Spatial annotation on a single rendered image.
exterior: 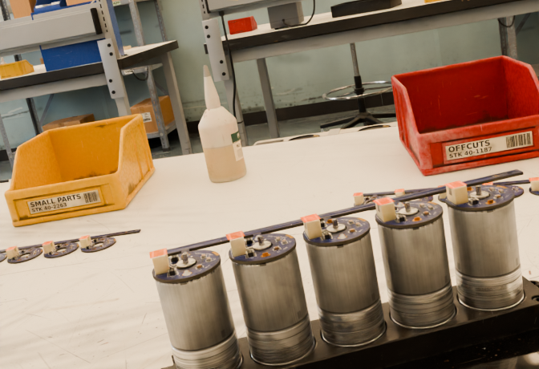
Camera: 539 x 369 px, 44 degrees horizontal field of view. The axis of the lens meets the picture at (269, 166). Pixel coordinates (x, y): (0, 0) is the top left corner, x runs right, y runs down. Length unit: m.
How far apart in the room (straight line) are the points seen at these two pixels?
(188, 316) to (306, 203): 0.26
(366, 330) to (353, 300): 0.01
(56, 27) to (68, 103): 2.52
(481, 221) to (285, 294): 0.08
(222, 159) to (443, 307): 0.34
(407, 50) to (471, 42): 0.41
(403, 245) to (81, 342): 0.18
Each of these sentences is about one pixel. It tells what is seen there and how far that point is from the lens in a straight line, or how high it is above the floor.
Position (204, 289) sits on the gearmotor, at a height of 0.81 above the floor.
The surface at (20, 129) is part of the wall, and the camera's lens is 5.57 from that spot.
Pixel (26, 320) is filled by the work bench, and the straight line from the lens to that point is 0.41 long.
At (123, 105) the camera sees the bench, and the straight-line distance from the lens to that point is 2.83.
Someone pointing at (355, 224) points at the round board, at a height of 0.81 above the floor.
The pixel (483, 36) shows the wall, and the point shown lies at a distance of 4.64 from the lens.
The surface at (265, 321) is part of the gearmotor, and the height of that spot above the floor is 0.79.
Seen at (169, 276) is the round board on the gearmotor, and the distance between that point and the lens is 0.24.
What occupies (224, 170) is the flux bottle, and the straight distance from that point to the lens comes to 0.57.
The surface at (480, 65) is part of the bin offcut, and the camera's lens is 0.61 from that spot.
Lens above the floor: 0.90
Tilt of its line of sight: 15 degrees down
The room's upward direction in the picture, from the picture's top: 11 degrees counter-clockwise
